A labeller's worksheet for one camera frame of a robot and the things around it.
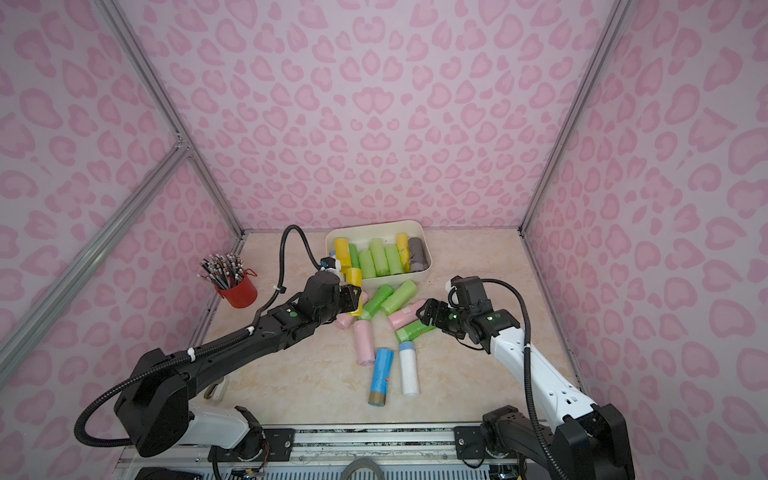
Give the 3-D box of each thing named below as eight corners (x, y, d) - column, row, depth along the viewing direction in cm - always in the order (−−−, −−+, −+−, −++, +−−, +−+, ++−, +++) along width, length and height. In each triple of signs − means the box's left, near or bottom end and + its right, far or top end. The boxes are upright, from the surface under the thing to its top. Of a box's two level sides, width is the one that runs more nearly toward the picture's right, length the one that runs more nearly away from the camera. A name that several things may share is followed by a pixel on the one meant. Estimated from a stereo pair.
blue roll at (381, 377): (368, 405, 81) (367, 402, 79) (377, 350, 90) (376, 347, 88) (387, 407, 80) (387, 405, 78) (394, 352, 90) (394, 349, 88)
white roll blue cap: (402, 397, 82) (403, 394, 80) (398, 346, 91) (398, 342, 89) (419, 395, 82) (420, 392, 80) (414, 345, 91) (414, 341, 89)
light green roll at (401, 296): (380, 310, 99) (379, 305, 97) (408, 283, 106) (409, 278, 104) (391, 319, 97) (391, 314, 95) (419, 291, 104) (420, 286, 101)
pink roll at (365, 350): (358, 367, 87) (356, 363, 84) (354, 326, 96) (352, 321, 93) (376, 364, 88) (376, 359, 85) (371, 323, 96) (370, 318, 93)
